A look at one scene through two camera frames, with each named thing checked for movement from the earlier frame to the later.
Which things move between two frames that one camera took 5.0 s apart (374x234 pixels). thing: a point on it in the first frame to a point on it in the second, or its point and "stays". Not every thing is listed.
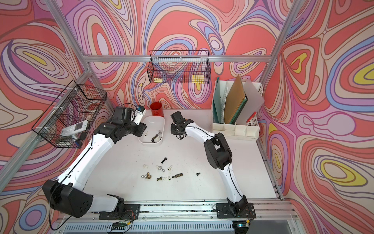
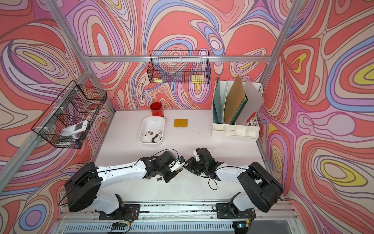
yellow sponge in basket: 197,78 stays
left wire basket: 68,119 stays
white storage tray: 154,134 stays
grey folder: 254,102 stays
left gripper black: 140,128 to 170,178
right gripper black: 172,126 to 190,166
